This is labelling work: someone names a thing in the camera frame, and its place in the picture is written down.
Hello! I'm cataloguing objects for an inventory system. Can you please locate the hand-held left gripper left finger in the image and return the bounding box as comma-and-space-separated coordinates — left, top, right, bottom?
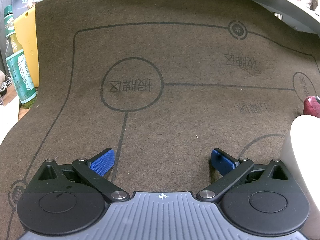
32, 148, 130, 203

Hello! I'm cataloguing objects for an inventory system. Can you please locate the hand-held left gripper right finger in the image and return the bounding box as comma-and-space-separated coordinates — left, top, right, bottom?
196, 148, 292, 203

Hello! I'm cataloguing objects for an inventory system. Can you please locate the white bowl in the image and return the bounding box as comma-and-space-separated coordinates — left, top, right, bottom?
280, 115, 320, 233

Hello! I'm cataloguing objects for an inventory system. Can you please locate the pink cleaning cloth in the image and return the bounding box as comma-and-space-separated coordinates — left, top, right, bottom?
303, 96, 320, 118

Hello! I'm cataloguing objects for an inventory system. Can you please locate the green labelled bottle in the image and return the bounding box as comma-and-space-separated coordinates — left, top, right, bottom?
4, 5, 38, 109

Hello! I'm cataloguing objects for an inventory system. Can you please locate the yellow plastic case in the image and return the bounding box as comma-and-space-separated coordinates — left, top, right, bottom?
14, 5, 40, 88

